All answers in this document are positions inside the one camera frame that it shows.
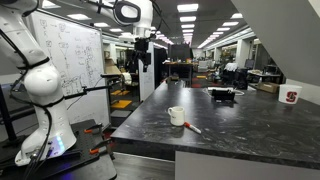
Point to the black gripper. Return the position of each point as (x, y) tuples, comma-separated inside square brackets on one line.
[(140, 52)]

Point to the white mug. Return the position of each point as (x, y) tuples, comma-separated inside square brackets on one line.
[(177, 115)]

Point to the white marker with red cap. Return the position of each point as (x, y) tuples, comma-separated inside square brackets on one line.
[(193, 128)]

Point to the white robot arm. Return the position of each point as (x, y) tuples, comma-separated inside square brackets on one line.
[(54, 136)]

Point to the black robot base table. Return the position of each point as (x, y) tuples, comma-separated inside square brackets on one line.
[(75, 164)]

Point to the white whiteboard on stand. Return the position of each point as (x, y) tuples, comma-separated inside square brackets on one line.
[(77, 53)]

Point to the black device on counter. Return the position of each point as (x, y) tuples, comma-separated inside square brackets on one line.
[(223, 95)]

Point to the cardboard box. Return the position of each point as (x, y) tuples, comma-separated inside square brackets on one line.
[(268, 87)]

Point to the white bucket with red logo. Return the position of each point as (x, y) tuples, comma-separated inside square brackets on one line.
[(289, 94)]

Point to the black camera arm stand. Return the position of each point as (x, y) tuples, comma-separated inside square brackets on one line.
[(110, 81)]

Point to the orange handled clamp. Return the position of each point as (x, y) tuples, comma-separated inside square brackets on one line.
[(95, 149), (96, 126)]

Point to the orange handled clamp lower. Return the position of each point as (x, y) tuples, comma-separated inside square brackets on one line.
[(95, 149)]

